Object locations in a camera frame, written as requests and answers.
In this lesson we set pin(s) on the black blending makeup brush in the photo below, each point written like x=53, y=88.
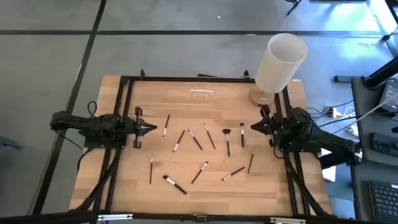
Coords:
x=242, y=133

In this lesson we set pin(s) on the grey electronic box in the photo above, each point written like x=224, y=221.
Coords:
x=390, y=96

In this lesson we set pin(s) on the white paper sheet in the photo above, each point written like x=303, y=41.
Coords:
x=329, y=174

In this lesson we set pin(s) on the thin black makeup brush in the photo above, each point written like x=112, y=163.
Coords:
x=178, y=141
x=195, y=139
x=209, y=136
x=251, y=162
x=151, y=169
x=166, y=125
x=200, y=172

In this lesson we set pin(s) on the white shade wooden base lamp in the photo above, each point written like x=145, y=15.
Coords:
x=280, y=68

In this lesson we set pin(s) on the black keyboard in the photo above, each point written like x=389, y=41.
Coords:
x=385, y=202

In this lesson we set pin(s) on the angled makeup brush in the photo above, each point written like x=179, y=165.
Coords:
x=233, y=173

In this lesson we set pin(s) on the black electronic device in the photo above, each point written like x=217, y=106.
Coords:
x=382, y=143

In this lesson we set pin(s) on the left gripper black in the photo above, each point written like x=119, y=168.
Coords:
x=130, y=127

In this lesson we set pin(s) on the silver metal bracket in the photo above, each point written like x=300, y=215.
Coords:
x=115, y=217
x=287, y=220

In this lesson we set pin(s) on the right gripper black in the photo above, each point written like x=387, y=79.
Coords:
x=280, y=130

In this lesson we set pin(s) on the blue-grey floor object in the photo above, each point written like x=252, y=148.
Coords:
x=9, y=143

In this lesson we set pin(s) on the clear acrylic brush organizer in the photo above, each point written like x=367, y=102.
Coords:
x=200, y=94

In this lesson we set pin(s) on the dark metal floor foot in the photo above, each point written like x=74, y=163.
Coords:
x=342, y=79

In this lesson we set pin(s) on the black aluminium frame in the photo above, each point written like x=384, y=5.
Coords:
x=186, y=79

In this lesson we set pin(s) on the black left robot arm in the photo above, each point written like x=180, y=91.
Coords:
x=77, y=123

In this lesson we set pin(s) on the grey desk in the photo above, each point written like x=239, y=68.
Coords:
x=363, y=177

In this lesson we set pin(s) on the black monitor stand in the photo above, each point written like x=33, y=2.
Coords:
x=382, y=73

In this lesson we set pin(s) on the black powder makeup brush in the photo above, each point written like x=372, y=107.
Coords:
x=174, y=184

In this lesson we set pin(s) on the power strip with plugs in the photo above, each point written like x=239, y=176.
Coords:
x=335, y=112

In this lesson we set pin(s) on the black chair base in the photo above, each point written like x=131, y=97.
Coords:
x=293, y=6

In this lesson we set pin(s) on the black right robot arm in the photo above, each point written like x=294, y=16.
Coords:
x=329, y=140

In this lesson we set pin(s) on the black fan makeup brush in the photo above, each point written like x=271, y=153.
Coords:
x=227, y=140

